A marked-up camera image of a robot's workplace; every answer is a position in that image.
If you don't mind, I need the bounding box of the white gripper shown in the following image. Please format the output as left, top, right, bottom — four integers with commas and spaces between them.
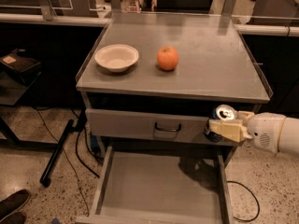
208, 111, 286, 153

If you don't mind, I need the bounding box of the blue pepsi can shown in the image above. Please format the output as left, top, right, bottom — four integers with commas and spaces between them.
204, 105, 236, 143

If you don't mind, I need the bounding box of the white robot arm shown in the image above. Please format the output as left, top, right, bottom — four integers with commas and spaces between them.
208, 111, 299, 155

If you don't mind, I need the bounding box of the grey top drawer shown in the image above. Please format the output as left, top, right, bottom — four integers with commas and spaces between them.
85, 107, 256, 147

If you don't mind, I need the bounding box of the grey metal drawer cabinet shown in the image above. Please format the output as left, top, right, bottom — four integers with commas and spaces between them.
75, 11, 274, 161

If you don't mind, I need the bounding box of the open grey middle drawer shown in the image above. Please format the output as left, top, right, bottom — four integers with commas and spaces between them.
76, 146, 235, 224

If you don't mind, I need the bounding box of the orange fruit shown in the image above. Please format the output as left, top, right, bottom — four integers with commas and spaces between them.
157, 46, 178, 71

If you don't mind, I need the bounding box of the white bowl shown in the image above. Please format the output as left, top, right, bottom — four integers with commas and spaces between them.
94, 44, 139, 73

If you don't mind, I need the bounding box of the black stand leg with wheel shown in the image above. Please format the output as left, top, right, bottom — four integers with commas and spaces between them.
39, 111, 87, 188

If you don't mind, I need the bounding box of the black box on shelf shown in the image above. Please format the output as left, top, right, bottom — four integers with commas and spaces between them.
0, 49, 41, 85

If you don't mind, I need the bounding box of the dark side table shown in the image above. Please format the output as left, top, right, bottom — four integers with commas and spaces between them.
0, 72, 58, 151

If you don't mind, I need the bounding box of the dark shoe upper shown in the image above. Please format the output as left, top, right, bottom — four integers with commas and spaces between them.
0, 189, 31, 219

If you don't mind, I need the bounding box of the dark shoe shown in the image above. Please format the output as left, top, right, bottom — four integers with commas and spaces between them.
0, 212, 27, 224
0, 189, 31, 219

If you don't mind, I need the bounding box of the dark shoe lower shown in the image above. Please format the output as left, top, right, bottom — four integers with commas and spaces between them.
0, 212, 27, 224

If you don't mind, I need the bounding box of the black drawer handle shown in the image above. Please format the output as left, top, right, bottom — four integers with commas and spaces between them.
154, 122, 182, 133

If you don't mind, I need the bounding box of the black floor cable right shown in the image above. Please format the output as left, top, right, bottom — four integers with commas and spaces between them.
226, 180, 261, 223

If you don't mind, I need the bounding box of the black floor cable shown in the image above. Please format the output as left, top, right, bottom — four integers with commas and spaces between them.
31, 105, 104, 217
226, 180, 261, 223

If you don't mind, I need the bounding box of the black floor cable left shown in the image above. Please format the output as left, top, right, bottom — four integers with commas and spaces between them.
31, 105, 104, 217

